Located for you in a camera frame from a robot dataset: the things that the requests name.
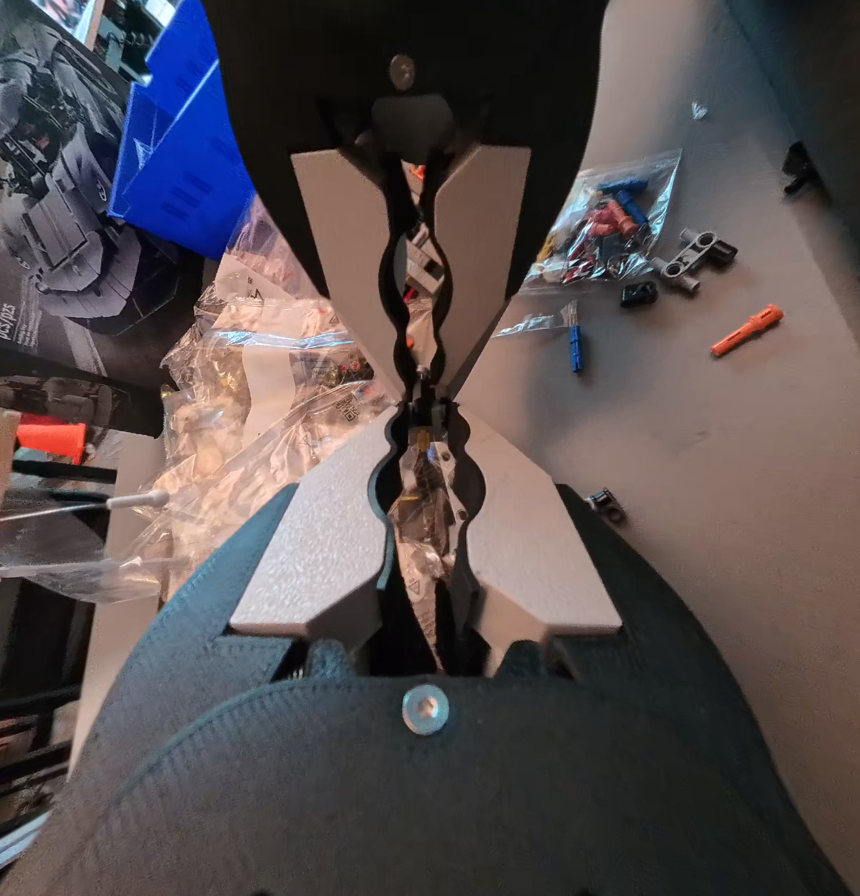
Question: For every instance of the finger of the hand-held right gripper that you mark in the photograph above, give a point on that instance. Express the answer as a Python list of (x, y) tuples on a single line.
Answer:
[(482, 224), (339, 224)]

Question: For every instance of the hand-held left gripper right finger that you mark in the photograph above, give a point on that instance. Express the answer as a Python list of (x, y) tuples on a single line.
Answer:
[(542, 560)]

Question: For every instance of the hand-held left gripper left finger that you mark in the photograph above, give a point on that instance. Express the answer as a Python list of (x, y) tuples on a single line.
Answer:
[(304, 560)]

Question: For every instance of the dark grey lego chassis frame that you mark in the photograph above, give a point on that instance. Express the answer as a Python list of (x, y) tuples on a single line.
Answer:
[(423, 266)]

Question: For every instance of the small black beam with holes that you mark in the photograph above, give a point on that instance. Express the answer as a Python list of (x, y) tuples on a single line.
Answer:
[(607, 502)]

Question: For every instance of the small clear bag of pins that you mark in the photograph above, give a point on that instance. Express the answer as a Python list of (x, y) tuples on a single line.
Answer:
[(605, 224)]

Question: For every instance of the blue lego pin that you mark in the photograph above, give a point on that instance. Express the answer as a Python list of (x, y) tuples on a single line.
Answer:
[(575, 346)]

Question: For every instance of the pile of clear parts bags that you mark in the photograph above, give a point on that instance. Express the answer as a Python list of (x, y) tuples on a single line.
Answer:
[(262, 392)]

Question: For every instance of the grey block with yellow pins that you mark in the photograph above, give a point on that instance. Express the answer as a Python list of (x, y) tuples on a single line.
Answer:
[(426, 413)]

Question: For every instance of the orange lego pin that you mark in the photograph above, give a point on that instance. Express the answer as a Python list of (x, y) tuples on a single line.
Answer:
[(748, 330)]

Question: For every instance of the dark lego set box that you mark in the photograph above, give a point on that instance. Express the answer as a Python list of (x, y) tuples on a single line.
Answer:
[(66, 210)]

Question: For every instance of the small black lego piece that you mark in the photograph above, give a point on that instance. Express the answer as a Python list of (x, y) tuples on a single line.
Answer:
[(797, 168)]

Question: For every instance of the clear bag of mixed pieces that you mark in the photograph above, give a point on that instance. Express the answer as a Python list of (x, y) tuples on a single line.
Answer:
[(423, 511)]

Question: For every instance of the blue plastic bin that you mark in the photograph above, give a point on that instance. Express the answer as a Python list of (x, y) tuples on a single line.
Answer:
[(185, 175), (178, 49)]

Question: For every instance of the dark grey beam with pins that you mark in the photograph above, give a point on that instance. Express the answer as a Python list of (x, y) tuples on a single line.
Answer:
[(696, 255)]

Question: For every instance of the orange plastic cone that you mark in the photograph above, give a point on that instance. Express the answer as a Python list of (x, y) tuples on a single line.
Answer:
[(52, 441)]

